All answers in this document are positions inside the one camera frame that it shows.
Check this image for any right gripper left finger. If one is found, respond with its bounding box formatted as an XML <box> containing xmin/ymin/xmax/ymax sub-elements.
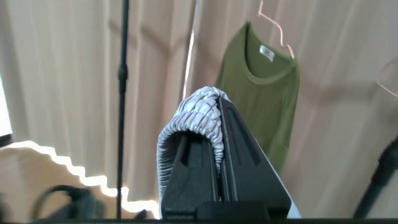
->
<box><xmin>160</xmin><ymin>132</ymin><xmax>220</xmax><ymax>220</ymax></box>

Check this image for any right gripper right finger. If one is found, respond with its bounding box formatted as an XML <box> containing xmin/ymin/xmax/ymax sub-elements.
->
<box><xmin>217</xmin><ymin>96</ymin><xmax>292</xmax><ymax>220</ymax></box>

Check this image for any pale grey garment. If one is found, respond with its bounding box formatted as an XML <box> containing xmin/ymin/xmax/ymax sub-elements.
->
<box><xmin>156</xmin><ymin>86</ymin><xmax>302</xmax><ymax>219</ymax></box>

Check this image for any green printed shirt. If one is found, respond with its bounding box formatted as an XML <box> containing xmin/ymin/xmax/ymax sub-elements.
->
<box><xmin>215</xmin><ymin>21</ymin><xmax>301</xmax><ymax>174</ymax></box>

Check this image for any pink clothes hanger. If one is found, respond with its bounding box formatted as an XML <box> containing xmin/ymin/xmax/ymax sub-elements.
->
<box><xmin>376</xmin><ymin>55</ymin><xmax>398</xmax><ymax>99</ymax></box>
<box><xmin>257</xmin><ymin>0</ymin><xmax>295</xmax><ymax>60</ymax></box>

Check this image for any black clothes rack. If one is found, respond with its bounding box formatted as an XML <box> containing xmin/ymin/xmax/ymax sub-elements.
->
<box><xmin>115</xmin><ymin>0</ymin><xmax>398</xmax><ymax>220</ymax></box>

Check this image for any black cable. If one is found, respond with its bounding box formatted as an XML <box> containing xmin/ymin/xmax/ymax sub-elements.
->
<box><xmin>29</xmin><ymin>184</ymin><xmax>81</xmax><ymax>220</ymax></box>

